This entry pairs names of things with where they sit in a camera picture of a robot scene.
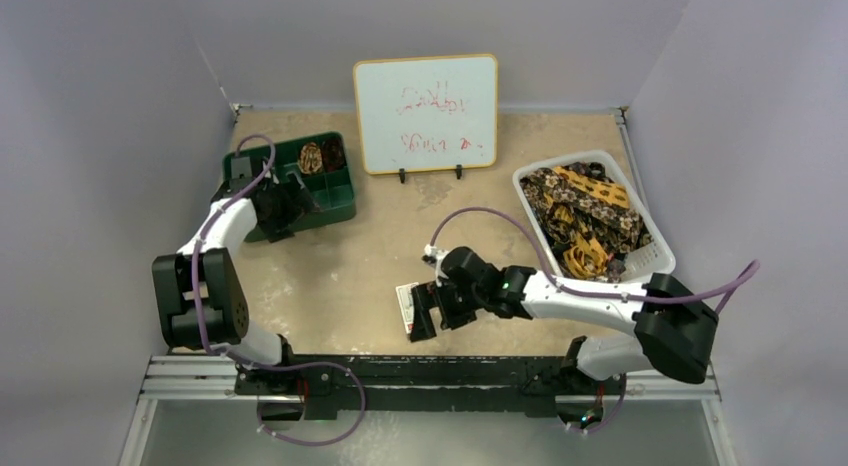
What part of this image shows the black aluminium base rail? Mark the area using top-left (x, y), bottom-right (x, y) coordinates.
top-left (140, 354), bottom-right (719, 427)

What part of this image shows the small white cardboard box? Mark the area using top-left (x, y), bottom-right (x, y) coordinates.
top-left (395, 282), bottom-right (419, 336)

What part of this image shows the white plastic basket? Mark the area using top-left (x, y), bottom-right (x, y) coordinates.
top-left (512, 150), bottom-right (676, 284)

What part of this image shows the rolled dark red tie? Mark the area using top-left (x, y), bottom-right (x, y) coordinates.
top-left (320, 136), bottom-right (347, 173)

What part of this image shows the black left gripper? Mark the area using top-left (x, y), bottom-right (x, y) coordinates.
top-left (259, 172), bottom-right (321, 243)

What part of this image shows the green compartment tray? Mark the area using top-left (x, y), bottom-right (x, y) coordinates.
top-left (212, 131), bottom-right (356, 243)

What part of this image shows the rolled yellow patterned tie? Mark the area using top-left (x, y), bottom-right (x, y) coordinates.
top-left (297, 142), bottom-right (324, 175)

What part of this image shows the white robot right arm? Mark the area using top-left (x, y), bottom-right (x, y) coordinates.
top-left (395, 246), bottom-right (719, 393)

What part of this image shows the dark floral ties pile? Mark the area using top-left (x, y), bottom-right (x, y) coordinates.
top-left (519, 161), bottom-right (654, 279)

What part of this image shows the yellow spotted tie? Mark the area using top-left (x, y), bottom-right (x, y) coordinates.
top-left (553, 165), bottom-right (636, 279)

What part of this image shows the whiteboard with yellow frame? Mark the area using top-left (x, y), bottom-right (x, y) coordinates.
top-left (352, 53), bottom-right (499, 179)

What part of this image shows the brown floral tie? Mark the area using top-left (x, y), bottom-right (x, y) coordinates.
top-left (519, 175), bottom-right (580, 252)

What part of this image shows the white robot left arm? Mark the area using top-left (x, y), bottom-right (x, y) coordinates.
top-left (152, 157), bottom-right (316, 395)

